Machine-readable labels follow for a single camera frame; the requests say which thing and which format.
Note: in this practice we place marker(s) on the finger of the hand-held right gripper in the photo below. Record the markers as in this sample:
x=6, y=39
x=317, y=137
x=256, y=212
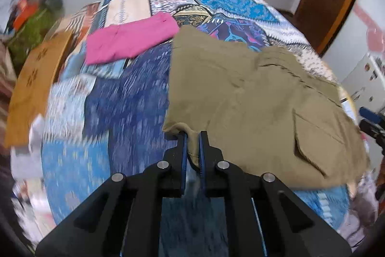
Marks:
x=370, y=114
x=374, y=130

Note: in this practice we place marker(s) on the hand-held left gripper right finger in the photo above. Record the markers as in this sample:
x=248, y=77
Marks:
x=202, y=160

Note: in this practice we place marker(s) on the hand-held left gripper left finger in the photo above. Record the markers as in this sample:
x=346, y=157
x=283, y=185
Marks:
x=184, y=154

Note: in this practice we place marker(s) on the khaki pants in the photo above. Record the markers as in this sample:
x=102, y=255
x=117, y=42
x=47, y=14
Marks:
x=255, y=100

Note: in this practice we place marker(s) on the person's right forearm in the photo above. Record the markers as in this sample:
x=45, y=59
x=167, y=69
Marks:
x=380, y=172

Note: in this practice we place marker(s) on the blue patchwork blanket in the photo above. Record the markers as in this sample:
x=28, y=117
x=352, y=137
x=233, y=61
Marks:
x=126, y=112

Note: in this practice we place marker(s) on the pink folded garment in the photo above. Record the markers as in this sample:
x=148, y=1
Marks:
x=129, y=40

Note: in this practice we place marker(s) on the striped cloth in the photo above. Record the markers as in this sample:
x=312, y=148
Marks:
x=84, y=22

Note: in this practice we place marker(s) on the wooden lap tray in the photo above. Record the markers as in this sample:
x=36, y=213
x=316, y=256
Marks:
x=33, y=85

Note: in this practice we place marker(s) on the green patterned bag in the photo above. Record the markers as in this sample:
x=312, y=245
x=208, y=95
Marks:
x=30, y=34

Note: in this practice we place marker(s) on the orange box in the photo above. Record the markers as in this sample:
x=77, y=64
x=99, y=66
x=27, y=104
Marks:
x=25, y=13

